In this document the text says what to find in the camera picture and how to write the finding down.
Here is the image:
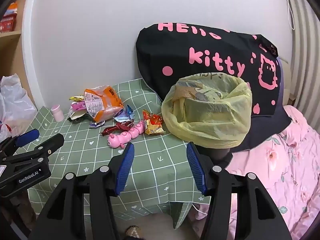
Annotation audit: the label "dark red candy wrapper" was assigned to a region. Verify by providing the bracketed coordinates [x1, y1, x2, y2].
[100, 121, 133, 137]

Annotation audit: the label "pink caterpillar toy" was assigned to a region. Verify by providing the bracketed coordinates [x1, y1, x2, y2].
[107, 121, 145, 149]

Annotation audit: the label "pink small bottle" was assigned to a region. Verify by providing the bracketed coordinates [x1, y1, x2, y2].
[50, 105, 65, 122]

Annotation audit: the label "wooden shelf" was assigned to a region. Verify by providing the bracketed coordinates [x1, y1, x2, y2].
[0, 0, 34, 102]

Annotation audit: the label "pink floral bedsheet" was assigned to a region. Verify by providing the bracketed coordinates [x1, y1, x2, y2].
[226, 105, 319, 239]

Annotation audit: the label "white blind cord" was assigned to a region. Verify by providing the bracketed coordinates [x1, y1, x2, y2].
[283, 0, 296, 30]

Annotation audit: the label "orange air cushion bag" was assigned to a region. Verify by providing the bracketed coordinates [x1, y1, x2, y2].
[84, 86, 124, 122]

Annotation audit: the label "green checkered tablecloth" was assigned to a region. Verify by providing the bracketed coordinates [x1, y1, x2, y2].
[24, 77, 213, 230]

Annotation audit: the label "black Hello Kitty pillow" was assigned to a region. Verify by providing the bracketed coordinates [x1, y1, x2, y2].
[136, 22, 291, 152]

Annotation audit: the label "blue white snack wrapper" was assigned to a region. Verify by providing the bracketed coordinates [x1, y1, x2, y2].
[113, 105, 135, 122]

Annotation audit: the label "white plastic bag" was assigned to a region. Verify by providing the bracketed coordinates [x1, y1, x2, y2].
[0, 74, 37, 141]

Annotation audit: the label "white window blinds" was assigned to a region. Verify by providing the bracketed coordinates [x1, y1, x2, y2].
[288, 0, 319, 131]

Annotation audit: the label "yellow snack wrapper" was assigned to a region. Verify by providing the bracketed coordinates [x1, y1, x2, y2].
[69, 95, 84, 102]

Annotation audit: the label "red gold snack wrapper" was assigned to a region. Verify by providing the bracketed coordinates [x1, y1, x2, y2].
[142, 109, 165, 135]

